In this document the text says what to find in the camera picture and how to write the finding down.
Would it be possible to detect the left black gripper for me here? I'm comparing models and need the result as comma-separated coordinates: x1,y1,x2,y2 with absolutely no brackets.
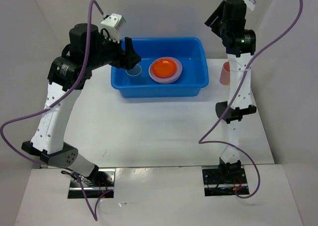
87,30,142,71

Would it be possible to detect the blue plastic cup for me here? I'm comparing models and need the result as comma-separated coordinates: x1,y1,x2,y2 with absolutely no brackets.
126,64,142,85

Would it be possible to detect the orange plastic plate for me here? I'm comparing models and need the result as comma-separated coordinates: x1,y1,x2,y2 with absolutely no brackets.
151,58,177,78

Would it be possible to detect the purple plastic plate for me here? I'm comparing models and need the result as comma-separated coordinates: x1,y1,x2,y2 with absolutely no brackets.
149,57,182,79

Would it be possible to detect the pink plastic plate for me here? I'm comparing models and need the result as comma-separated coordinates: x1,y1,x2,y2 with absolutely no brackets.
153,78,178,84

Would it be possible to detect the pink plastic cup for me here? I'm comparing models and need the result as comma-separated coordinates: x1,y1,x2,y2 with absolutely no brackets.
219,62,231,85

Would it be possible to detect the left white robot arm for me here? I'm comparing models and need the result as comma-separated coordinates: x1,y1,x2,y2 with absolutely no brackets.
21,23,141,186

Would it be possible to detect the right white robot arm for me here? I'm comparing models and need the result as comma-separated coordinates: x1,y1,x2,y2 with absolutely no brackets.
205,0,256,183

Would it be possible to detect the blue plastic bin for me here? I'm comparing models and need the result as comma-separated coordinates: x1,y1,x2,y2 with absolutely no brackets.
111,37,209,98

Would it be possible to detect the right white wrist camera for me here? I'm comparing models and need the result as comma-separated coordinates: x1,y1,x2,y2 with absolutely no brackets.
243,0,256,12

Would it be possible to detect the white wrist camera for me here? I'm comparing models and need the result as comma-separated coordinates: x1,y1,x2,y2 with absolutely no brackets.
101,13,126,43
243,0,256,12

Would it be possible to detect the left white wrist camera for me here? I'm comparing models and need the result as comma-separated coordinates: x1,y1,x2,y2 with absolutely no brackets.
101,13,126,43

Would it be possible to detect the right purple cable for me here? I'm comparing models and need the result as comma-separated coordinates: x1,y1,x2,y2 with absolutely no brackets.
198,0,304,199

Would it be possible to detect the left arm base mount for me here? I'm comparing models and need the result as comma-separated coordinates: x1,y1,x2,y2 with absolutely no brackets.
68,168,116,199

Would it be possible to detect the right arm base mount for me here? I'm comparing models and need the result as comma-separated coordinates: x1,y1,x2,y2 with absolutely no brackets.
202,168,249,197

